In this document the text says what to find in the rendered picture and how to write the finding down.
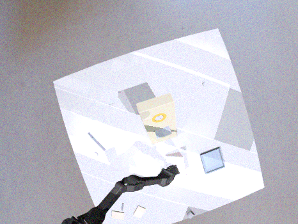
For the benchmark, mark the grey cylinder with two slots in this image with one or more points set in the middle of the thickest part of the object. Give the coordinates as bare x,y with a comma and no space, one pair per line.
159,117

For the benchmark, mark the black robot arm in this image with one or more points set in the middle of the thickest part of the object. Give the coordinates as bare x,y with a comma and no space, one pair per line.
97,214

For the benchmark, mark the light blue square tray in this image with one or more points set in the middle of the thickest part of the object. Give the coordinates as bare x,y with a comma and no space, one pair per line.
212,160

